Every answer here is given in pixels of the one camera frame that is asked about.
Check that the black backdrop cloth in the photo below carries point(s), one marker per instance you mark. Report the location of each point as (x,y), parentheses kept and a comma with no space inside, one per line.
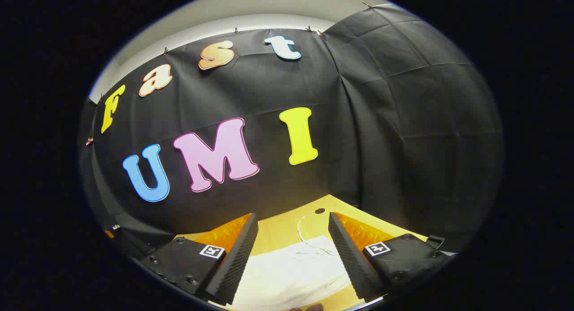
(278,87)

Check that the white jeans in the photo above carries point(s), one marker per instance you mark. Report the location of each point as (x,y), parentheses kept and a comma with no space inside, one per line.
(287,275)

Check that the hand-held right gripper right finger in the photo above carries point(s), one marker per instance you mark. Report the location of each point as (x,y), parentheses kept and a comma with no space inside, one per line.
(350,257)

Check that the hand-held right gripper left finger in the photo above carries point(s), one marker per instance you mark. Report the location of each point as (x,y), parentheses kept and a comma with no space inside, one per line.
(237,261)

